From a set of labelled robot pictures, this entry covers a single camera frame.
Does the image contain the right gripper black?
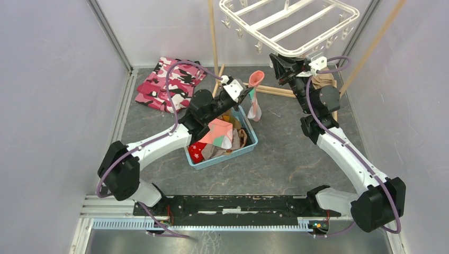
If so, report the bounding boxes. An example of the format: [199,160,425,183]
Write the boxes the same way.
[270,50,315,114]

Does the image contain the pink sock green patches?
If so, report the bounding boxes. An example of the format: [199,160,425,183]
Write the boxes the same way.
[247,70,265,122]

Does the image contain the white clip hanger frame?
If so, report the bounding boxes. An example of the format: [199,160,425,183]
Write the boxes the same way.
[219,1,361,57]

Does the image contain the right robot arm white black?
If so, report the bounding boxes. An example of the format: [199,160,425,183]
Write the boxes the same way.
[270,53,406,234]

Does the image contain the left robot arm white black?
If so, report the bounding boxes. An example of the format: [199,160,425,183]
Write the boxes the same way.
[96,85,253,216]

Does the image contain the brown beige socks pile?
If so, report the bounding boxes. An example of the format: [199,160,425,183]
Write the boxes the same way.
[202,111,248,160]

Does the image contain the wooden hanger stand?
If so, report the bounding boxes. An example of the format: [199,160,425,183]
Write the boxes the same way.
[208,0,409,122]

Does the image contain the beige cloth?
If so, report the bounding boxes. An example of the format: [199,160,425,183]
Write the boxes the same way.
[311,73,337,89]

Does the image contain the pink camouflage cloth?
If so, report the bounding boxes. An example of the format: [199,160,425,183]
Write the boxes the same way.
[134,57,206,113]

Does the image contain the red sock white stars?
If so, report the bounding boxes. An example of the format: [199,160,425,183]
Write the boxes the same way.
[187,142,206,164]

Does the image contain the blue plastic basket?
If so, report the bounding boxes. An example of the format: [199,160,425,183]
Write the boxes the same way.
[184,106,258,170]

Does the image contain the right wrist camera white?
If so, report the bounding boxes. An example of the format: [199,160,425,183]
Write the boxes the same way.
[306,51,327,76]

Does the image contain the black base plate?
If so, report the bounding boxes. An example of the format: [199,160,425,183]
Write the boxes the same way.
[149,195,341,226]

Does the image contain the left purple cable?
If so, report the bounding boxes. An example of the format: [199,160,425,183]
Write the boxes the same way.
[95,60,225,199]

